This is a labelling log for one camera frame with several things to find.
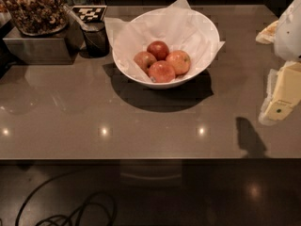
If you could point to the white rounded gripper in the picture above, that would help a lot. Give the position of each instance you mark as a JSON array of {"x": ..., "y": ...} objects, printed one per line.
[{"x": 289, "y": 37}]

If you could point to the red apple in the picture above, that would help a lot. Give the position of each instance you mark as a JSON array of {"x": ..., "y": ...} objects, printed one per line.
[
  {"x": 161, "y": 72},
  {"x": 180, "y": 61},
  {"x": 159, "y": 49},
  {"x": 144, "y": 60}
]

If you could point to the white ceramic bowl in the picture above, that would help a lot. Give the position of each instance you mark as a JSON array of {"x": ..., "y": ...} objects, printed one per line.
[{"x": 183, "y": 30}]

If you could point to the white paper bowl liner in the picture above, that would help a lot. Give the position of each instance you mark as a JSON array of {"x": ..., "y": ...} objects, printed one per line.
[{"x": 179, "y": 26}]

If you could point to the red apple front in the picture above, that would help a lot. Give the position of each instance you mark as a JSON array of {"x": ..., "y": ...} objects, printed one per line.
[{"x": 161, "y": 72}]

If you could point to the red apple back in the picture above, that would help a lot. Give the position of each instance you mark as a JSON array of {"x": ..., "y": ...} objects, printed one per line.
[{"x": 159, "y": 49}]

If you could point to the black cup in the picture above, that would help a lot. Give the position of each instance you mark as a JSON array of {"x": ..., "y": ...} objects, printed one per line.
[{"x": 96, "y": 40}]

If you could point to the black white marker tag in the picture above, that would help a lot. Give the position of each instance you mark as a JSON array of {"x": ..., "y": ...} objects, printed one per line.
[{"x": 90, "y": 14}]

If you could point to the white utensil in cup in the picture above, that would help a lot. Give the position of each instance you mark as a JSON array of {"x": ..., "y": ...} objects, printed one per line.
[{"x": 70, "y": 12}]

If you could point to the grey metal box stand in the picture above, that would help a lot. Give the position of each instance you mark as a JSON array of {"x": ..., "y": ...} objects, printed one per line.
[{"x": 58, "y": 49}]

